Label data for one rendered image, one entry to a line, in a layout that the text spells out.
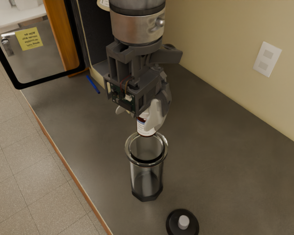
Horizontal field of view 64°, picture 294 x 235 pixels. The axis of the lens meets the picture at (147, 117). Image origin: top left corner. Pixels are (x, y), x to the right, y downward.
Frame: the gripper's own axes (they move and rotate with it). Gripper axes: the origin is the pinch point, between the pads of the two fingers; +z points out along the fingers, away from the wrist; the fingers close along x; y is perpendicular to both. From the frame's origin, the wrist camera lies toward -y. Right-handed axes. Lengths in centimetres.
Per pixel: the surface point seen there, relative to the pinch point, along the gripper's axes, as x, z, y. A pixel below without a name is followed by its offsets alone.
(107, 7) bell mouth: -35.2, -5.8, -25.4
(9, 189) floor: -107, 127, 27
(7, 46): -64, 7, -2
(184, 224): 15.9, 26.5, 4.8
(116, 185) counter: -8.1, 33.0, 5.3
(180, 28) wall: -31, 16, -67
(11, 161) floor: -127, 127, 13
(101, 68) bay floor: -47, 25, -29
